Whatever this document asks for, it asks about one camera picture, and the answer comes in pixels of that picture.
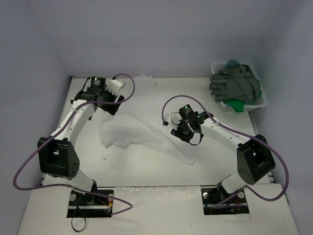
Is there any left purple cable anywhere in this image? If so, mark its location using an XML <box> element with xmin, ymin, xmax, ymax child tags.
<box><xmin>12</xmin><ymin>73</ymin><xmax>136</xmax><ymax>216</ymax></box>

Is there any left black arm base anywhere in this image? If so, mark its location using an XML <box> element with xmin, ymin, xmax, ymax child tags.
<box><xmin>67</xmin><ymin>190</ymin><xmax>113</xmax><ymax>233</ymax></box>

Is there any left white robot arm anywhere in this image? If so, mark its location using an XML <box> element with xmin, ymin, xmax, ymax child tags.
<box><xmin>37</xmin><ymin>76</ymin><xmax>125</xmax><ymax>206</ymax></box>

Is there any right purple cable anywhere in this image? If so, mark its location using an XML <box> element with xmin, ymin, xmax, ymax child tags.
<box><xmin>161</xmin><ymin>95</ymin><xmax>290</xmax><ymax>209</ymax></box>

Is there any white t shirt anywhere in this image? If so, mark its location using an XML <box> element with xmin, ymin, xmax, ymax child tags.
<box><xmin>99</xmin><ymin>74</ymin><xmax>196</xmax><ymax>165</ymax></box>

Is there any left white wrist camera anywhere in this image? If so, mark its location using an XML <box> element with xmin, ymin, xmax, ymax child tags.
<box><xmin>106</xmin><ymin>78</ymin><xmax>125</xmax><ymax>95</ymax></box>

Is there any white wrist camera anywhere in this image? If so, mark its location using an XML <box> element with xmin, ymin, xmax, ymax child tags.
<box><xmin>106</xmin><ymin>78</ymin><xmax>125</xmax><ymax>95</ymax></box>
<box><xmin>164</xmin><ymin>112</ymin><xmax>181</xmax><ymax>129</ymax></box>

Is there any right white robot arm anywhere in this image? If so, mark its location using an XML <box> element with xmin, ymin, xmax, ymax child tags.
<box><xmin>164</xmin><ymin>104</ymin><xmax>276</xmax><ymax>202</ymax></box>

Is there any green t shirt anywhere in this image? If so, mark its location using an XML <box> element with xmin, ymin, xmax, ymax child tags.
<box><xmin>221</xmin><ymin>93</ymin><xmax>267</xmax><ymax>113</ymax></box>

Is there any grey t shirt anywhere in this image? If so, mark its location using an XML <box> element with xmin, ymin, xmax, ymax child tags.
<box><xmin>209</xmin><ymin>64</ymin><xmax>262</xmax><ymax>103</ymax></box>

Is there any purple cable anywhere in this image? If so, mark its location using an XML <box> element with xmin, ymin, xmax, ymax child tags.
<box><xmin>12</xmin><ymin>73</ymin><xmax>136</xmax><ymax>216</ymax></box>
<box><xmin>161</xmin><ymin>95</ymin><xmax>290</xmax><ymax>209</ymax></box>

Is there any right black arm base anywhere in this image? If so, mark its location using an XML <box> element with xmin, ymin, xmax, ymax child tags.
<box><xmin>201</xmin><ymin>188</ymin><xmax>249</xmax><ymax>215</ymax></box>

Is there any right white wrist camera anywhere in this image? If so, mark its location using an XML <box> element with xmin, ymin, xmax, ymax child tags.
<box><xmin>164</xmin><ymin>112</ymin><xmax>181</xmax><ymax>129</ymax></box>

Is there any white plastic basket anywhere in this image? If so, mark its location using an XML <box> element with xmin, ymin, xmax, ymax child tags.
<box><xmin>211</xmin><ymin>61</ymin><xmax>267</xmax><ymax>112</ymax></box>

